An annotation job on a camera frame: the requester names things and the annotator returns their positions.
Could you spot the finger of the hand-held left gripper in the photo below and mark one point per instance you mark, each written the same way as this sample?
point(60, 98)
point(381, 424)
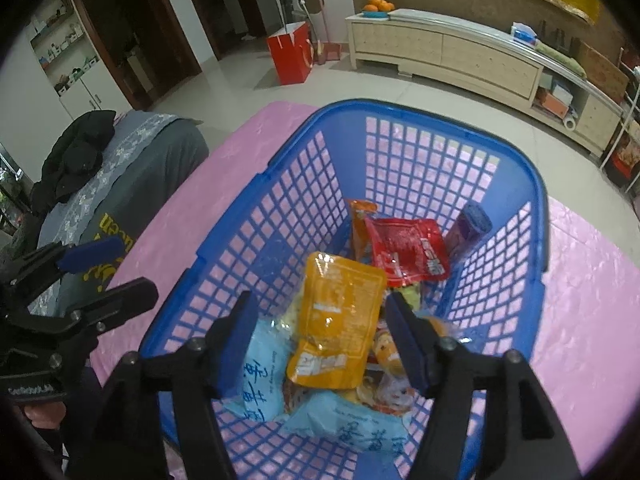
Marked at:
point(130, 297)
point(92, 255)

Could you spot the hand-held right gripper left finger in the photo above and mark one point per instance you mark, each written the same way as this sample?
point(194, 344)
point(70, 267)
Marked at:
point(237, 350)

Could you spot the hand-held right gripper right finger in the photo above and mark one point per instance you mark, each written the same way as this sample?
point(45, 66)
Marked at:
point(407, 345)

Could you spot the clear round pastry packet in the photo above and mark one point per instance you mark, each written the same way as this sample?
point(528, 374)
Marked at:
point(387, 352)

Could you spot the light blue snack packet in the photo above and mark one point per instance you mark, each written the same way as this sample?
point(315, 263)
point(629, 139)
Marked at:
point(265, 375)
point(340, 420)

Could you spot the green cracker packet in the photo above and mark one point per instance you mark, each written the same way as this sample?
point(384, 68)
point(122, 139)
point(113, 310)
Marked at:
point(411, 296)

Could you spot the red silver snack packet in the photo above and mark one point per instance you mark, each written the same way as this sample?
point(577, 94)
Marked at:
point(395, 395)

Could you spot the orange snack packet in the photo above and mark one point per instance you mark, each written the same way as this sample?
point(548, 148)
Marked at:
point(335, 310)

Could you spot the red gold snack packet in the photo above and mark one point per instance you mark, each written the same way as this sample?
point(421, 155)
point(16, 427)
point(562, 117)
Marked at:
point(405, 252)

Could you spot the small orange cartoon packet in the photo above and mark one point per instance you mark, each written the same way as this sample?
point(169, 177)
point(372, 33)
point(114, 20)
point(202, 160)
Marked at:
point(361, 225)

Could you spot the purple gum packet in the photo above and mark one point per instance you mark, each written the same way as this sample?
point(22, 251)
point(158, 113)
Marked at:
point(470, 225)

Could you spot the blue plastic basket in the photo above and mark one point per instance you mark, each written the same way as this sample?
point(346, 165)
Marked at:
point(542, 240)

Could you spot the person's left hand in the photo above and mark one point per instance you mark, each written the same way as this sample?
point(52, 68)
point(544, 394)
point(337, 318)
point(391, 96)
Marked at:
point(45, 414)

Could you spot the black jacket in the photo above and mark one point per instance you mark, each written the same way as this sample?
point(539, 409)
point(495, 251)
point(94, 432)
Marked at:
point(75, 160)

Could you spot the grey covered chair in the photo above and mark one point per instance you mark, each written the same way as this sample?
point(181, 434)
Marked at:
point(160, 160)

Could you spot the white cupboard with shelves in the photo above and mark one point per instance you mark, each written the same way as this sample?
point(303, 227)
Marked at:
point(100, 95)

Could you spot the pink quilted tablecloth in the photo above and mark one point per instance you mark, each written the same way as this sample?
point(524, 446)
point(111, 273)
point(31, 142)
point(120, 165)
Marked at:
point(590, 310)

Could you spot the white paper roll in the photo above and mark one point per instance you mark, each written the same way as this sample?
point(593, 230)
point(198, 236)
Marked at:
point(570, 124)

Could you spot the red paper bag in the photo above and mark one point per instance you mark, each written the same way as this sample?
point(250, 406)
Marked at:
point(290, 57)

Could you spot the orange cardboard box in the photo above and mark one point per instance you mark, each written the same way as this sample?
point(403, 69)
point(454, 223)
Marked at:
point(552, 105)

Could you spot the printed snack box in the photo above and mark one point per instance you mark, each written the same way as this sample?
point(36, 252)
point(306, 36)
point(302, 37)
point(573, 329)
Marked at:
point(625, 160)

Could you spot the cream television cabinet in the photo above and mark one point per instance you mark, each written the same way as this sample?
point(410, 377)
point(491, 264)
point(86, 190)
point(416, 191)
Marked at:
point(475, 60)

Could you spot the red dustpan with broom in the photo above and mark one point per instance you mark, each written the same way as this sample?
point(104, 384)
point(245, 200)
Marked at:
point(329, 52)

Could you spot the white metal rack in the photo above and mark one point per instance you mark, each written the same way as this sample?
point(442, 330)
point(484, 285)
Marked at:
point(620, 122)

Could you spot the green cushion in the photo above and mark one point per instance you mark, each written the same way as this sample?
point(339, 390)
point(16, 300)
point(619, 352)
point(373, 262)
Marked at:
point(560, 57)

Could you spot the blue tissue box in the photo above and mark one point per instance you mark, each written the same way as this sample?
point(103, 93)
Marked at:
point(524, 35)

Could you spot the blue plate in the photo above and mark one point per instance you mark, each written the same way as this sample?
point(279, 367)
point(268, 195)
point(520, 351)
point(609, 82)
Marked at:
point(375, 15)

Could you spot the brown cardboard box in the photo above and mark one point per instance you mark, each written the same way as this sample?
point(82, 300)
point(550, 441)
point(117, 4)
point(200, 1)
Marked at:
point(602, 72)

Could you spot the black router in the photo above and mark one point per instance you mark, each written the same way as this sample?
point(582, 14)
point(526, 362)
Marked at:
point(560, 40)

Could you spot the pile of oranges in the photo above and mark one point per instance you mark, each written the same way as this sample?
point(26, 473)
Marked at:
point(378, 4)

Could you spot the dark wooden door frame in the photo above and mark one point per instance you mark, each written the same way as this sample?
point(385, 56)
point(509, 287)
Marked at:
point(200, 10)
point(175, 22)

